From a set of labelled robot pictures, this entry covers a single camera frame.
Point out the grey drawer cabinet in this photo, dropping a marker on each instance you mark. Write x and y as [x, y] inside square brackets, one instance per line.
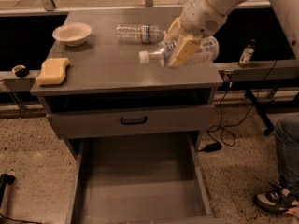
[105, 74]

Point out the open grey drawer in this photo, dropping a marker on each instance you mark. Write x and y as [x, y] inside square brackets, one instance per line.
[139, 179]

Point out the black drawer handle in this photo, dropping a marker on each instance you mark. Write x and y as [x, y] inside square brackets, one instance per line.
[140, 121]

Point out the white bowl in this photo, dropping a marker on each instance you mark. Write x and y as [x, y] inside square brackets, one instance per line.
[72, 34]

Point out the clear water bottle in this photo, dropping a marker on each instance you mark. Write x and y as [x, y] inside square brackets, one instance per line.
[139, 33]

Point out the person leg in jeans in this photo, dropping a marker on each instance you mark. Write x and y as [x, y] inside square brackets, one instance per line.
[287, 148]

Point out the black table leg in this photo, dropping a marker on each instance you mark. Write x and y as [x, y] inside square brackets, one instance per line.
[268, 123]

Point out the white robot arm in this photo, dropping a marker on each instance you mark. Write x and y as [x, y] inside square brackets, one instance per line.
[287, 12]

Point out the closed grey drawer front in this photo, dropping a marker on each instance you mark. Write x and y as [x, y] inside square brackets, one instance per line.
[101, 123]

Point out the black power adapter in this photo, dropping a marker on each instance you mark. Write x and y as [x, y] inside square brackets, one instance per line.
[212, 147]

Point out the black stand left floor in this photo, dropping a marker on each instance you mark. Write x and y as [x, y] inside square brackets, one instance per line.
[5, 179]

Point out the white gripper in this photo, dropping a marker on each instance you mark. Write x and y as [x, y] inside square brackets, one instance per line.
[201, 20]

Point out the yellow sponge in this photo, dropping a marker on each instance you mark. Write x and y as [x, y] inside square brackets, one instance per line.
[53, 71]

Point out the blue plastic bottle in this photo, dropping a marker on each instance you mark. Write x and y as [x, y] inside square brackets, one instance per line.
[207, 52]

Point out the grey sneaker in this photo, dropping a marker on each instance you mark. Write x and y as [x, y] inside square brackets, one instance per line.
[277, 201]

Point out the green glass bottle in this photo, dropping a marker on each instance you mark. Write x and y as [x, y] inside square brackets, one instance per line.
[247, 53]

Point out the grey side shelf rail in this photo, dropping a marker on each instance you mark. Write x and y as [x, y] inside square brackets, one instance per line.
[261, 70]

